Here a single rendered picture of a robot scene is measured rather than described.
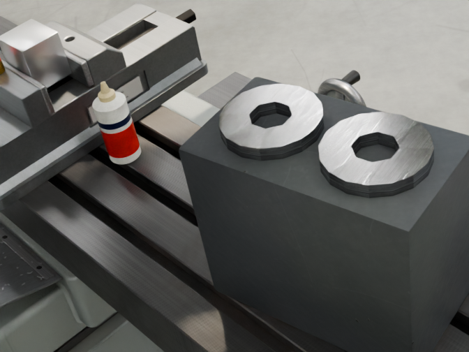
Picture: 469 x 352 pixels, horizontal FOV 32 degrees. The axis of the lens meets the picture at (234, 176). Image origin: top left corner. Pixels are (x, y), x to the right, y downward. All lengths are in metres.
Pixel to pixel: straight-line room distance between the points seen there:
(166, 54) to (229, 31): 1.98
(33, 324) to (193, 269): 0.27
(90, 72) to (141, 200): 0.18
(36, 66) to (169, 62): 0.18
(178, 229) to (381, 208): 0.34
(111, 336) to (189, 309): 0.32
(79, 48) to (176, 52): 0.14
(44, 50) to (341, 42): 1.98
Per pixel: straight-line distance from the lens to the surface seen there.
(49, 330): 1.07
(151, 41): 1.09
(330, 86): 1.51
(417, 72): 2.72
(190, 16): 1.17
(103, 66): 1.03
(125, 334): 1.14
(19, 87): 1.00
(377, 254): 0.64
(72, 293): 1.03
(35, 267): 1.03
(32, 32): 1.03
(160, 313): 0.83
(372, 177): 0.62
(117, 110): 0.96
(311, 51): 2.87
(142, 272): 0.87
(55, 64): 1.03
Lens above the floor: 1.55
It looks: 40 degrees down
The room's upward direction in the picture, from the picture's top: 12 degrees counter-clockwise
